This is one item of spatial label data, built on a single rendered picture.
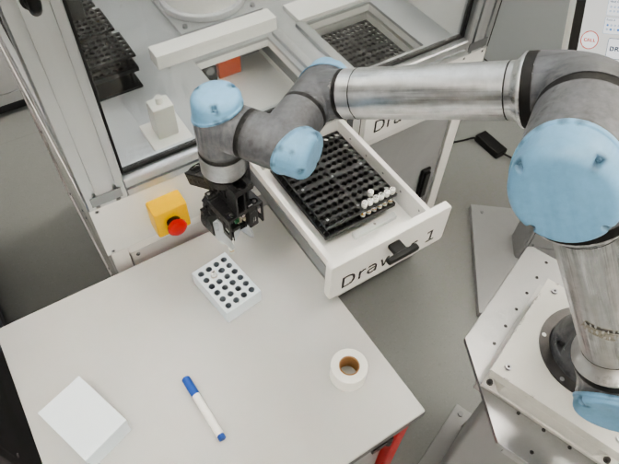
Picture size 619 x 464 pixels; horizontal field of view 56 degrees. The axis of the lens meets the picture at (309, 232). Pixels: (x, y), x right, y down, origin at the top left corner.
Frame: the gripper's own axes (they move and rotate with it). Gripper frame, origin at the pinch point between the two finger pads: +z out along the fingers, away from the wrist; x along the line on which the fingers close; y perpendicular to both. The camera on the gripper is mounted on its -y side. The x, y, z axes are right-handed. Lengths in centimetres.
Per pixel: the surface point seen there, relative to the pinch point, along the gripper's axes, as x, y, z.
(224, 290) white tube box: -4.3, 2.9, 11.9
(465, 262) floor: 96, 7, 92
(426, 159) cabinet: 73, -8, 33
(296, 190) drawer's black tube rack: 18.3, -1.6, 1.7
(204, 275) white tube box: -5.3, -2.5, 11.9
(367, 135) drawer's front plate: 46.0, -8.1, 7.8
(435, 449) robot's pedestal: 34, 46, 90
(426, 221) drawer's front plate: 31.7, 22.2, -0.2
